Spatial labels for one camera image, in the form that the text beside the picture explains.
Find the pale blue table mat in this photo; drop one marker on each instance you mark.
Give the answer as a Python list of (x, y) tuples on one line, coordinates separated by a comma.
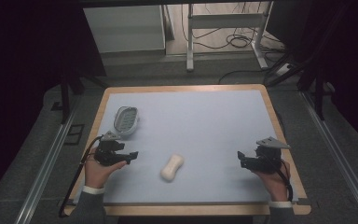
[(186, 146)]

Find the white metal desk frame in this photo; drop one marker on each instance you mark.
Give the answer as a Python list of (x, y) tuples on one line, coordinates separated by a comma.
[(223, 25)]

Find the grey cabinet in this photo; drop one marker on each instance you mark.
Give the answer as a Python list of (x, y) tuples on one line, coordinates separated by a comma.
[(127, 28)]

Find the black metal stand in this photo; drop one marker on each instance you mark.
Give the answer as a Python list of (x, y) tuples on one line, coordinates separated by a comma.
[(310, 71), (71, 90)]

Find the white soap dish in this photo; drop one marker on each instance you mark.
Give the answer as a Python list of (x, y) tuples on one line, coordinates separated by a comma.
[(126, 120)]

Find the aluminium floor rail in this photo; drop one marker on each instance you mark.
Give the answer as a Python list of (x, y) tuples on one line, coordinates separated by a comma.
[(42, 174), (338, 152)]

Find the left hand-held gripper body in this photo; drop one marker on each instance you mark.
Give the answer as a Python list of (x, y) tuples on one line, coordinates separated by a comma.
[(107, 152)]

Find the person's right hand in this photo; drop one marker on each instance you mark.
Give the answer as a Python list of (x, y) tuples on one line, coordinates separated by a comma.
[(273, 185)]

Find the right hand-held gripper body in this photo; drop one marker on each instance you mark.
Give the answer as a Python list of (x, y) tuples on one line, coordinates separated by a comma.
[(265, 157)]

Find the person's left hand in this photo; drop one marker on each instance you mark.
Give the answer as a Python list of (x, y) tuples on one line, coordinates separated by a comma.
[(98, 171)]

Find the white soap bar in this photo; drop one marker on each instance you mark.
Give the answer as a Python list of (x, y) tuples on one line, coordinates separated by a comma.
[(172, 167)]

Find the white power strip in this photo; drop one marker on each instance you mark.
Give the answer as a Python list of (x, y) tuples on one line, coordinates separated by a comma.
[(283, 69)]

